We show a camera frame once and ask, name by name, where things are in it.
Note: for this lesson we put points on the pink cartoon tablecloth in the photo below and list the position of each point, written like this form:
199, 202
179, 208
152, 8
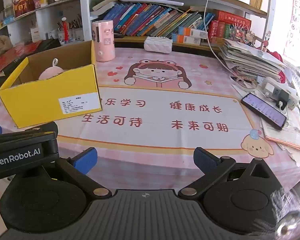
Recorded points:
156, 109

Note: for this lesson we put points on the fortune god gift box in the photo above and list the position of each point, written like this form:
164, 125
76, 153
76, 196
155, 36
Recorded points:
23, 0

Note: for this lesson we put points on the row of lower shelf books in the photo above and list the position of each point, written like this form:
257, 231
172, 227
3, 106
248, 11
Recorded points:
151, 19

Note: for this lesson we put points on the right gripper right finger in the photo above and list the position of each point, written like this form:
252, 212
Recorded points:
215, 170

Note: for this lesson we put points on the stack of papers magazines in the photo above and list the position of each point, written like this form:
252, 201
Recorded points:
249, 62

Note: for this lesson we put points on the white quilted pouch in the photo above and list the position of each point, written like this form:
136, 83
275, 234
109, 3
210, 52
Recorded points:
158, 44

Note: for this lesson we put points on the white orange box lower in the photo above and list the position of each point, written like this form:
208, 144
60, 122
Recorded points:
186, 39

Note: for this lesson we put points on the red paper decorations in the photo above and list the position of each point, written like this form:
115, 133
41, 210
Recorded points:
10, 60

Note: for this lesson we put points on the white orange box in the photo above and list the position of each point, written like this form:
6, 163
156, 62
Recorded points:
197, 33
186, 39

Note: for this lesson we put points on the pink cone plush toy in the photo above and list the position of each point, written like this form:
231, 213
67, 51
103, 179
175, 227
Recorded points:
52, 71

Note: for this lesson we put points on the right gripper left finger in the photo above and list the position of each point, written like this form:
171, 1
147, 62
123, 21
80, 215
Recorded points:
75, 171

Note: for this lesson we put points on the pink cylindrical humidifier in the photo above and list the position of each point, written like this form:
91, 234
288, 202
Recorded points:
103, 37

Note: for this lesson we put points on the black smartphone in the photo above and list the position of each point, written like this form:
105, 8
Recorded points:
262, 109

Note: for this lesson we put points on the white orange box upper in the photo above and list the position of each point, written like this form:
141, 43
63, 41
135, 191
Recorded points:
197, 33

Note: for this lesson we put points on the black electronic keyboard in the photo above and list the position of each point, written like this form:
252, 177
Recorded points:
48, 44

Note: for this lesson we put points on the white power strip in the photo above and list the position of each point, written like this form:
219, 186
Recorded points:
279, 92

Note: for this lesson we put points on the yellow cardboard box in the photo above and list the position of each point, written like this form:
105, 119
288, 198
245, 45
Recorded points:
30, 101

